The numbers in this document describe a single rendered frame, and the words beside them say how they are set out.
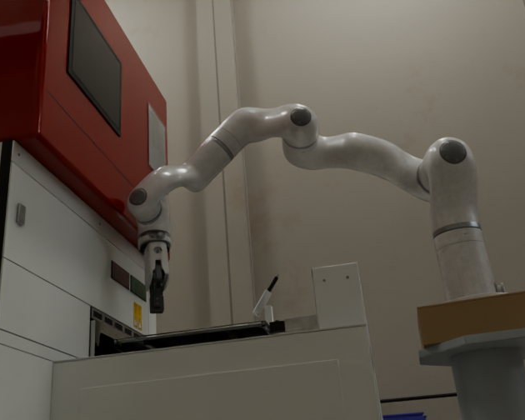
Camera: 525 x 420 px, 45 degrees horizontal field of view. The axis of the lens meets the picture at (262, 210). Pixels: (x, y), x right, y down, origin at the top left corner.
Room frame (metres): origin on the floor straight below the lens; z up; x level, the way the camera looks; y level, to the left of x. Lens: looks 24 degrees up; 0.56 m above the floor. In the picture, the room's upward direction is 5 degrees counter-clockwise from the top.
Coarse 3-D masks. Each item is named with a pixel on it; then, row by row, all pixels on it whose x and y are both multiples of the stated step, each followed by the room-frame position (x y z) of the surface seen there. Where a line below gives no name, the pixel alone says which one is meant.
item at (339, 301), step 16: (320, 272) 1.23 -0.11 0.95; (336, 272) 1.23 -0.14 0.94; (352, 272) 1.22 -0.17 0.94; (320, 288) 1.23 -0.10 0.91; (336, 288) 1.23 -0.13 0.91; (352, 288) 1.22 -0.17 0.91; (320, 304) 1.23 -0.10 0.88; (336, 304) 1.23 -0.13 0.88; (352, 304) 1.22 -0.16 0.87; (320, 320) 1.23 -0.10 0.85; (336, 320) 1.23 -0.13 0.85; (352, 320) 1.22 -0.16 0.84; (368, 336) 1.41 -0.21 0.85
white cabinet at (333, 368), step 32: (160, 352) 1.22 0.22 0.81; (192, 352) 1.21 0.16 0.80; (224, 352) 1.20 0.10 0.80; (256, 352) 1.19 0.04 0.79; (288, 352) 1.18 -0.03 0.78; (320, 352) 1.17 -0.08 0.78; (352, 352) 1.16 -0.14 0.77; (64, 384) 1.25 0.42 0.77; (96, 384) 1.24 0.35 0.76; (128, 384) 1.23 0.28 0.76; (160, 384) 1.22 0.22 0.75; (192, 384) 1.21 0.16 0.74; (224, 384) 1.20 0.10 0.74; (256, 384) 1.19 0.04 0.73; (288, 384) 1.18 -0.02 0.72; (320, 384) 1.17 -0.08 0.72; (352, 384) 1.17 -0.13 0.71; (64, 416) 1.25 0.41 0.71; (96, 416) 1.24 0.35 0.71; (128, 416) 1.23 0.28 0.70; (160, 416) 1.22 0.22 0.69; (192, 416) 1.21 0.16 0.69; (224, 416) 1.20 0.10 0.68; (256, 416) 1.19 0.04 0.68; (288, 416) 1.18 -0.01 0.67; (320, 416) 1.17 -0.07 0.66; (352, 416) 1.17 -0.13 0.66
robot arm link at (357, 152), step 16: (320, 144) 1.51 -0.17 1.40; (336, 144) 1.48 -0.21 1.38; (352, 144) 1.45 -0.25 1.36; (368, 144) 1.45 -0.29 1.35; (384, 144) 1.45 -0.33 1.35; (288, 160) 1.56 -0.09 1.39; (304, 160) 1.53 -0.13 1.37; (320, 160) 1.53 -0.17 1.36; (336, 160) 1.49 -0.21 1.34; (352, 160) 1.47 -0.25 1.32; (368, 160) 1.46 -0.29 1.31; (384, 160) 1.46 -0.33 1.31; (400, 160) 1.48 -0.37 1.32; (416, 160) 1.53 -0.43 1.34; (384, 176) 1.50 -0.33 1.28; (400, 176) 1.51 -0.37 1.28; (416, 176) 1.52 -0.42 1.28; (416, 192) 1.55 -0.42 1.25
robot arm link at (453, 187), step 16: (432, 144) 1.40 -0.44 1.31; (448, 144) 1.37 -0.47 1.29; (464, 144) 1.38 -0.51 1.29; (432, 160) 1.39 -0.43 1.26; (448, 160) 1.38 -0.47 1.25; (464, 160) 1.38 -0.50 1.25; (432, 176) 1.41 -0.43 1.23; (448, 176) 1.40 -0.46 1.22; (464, 176) 1.40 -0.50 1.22; (432, 192) 1.44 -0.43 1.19; (448, 192) 1.42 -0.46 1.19; (464, 192) 1.43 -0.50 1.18; (432, 208) 1.47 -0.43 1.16; (448, 208) 1.44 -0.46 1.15; (464, 208) 1.44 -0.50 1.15; (432, 224) 1.49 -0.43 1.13; (448, 224) 1.45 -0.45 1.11; (464, 224) 1.44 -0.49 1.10; (480, 224) 1.48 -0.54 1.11
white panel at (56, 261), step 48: (0, 192) 1.06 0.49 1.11; (48, 192) 1.20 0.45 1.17; (0, 240) 1.06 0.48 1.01; (48, 240) 1.21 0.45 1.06; (96, 240) 1.44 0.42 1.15; (0, 288) 1.06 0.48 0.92; (48, 288) 1.22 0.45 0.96; (96, 288) 1.44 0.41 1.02; (0, 336) 1.07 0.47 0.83; (48, 336) 1.23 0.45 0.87
